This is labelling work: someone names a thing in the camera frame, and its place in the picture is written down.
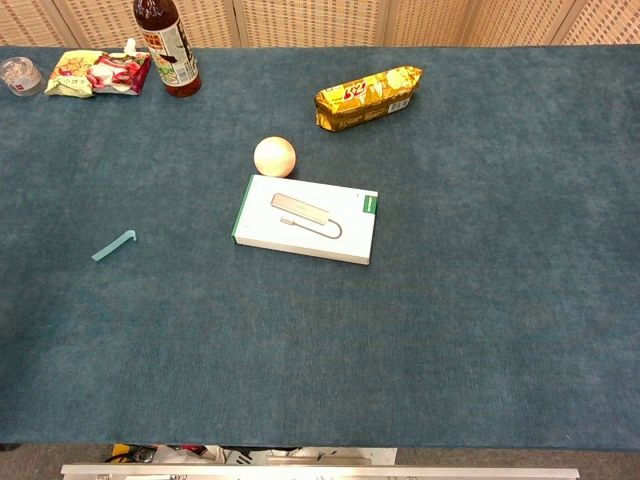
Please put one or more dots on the white product box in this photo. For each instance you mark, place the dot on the white product box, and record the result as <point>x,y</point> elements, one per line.
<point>260,225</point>

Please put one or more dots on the light blue plastic piece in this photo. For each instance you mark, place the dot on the light blue plastic piece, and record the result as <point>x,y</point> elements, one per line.
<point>111,248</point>

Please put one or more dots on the peach coloured ball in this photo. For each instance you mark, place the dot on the peach coloured ball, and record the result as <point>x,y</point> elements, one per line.
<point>274,156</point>

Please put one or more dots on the blue table cloth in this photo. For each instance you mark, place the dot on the blue table cloth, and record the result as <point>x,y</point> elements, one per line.
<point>450,300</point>

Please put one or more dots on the golden biscuit packet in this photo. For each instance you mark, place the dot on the golden biscuit packet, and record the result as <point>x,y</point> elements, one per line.
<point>367,98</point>

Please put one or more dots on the woven folding screen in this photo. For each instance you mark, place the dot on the woven folding screen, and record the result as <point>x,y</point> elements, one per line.
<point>310,22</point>

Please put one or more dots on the brown sauce bottle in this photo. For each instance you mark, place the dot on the brown sauce bottle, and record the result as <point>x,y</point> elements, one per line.
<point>172,60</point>

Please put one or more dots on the red white snack pouch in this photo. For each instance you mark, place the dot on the red white snack pouch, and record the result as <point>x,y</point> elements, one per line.
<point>120,72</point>

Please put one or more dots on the yellow green snack bag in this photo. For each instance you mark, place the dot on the yellow green snack bag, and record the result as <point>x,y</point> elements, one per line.
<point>67,75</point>

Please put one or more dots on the clear glass cup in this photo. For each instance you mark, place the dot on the clear glass cup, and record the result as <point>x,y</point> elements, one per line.
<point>20,76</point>

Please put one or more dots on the aluminium profile rail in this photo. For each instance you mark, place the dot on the aluminium profile rail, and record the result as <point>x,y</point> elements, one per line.
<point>320,472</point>

